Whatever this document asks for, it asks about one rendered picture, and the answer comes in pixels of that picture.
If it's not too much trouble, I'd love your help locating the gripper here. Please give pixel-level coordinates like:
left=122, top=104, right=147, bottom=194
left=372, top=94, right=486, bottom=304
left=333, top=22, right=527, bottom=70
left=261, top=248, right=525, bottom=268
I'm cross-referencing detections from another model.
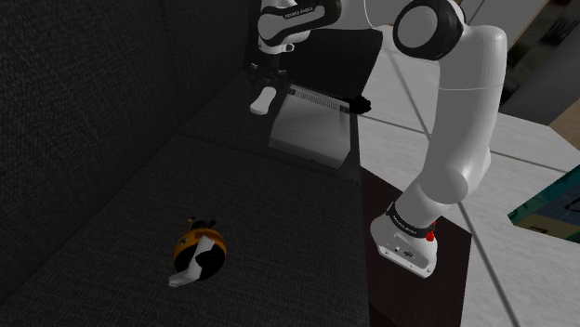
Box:
left=249, top=53, right=290, bottom=90

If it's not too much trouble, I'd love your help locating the open grey laptop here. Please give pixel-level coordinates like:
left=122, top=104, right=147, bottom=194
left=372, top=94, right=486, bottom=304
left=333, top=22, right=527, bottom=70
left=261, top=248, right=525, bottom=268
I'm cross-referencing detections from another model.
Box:
left=267, top=28, right=385, bottom=170

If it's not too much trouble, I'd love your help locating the small black object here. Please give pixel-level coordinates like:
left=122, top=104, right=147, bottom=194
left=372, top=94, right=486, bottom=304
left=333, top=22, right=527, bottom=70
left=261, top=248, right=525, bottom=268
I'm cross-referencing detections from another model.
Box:
left=343, top=95, right=373, bottom=116

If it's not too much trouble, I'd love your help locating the orange black bee toy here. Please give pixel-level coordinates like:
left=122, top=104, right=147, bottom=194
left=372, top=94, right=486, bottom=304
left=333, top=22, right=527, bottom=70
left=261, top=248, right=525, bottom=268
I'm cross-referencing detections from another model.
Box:
left=167, top=216, right=228, bottom=289

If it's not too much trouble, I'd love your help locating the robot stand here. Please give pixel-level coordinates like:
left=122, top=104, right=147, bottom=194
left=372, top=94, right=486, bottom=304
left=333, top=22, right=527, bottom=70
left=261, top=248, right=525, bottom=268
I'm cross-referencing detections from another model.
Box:
left=360, top=166, right=473, bottom=327

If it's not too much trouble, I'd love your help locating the teal edged table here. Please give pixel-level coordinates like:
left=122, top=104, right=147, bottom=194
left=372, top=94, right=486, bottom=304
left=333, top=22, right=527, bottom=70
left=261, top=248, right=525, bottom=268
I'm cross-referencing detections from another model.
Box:
left=507, top=163, right=580, bottom=242

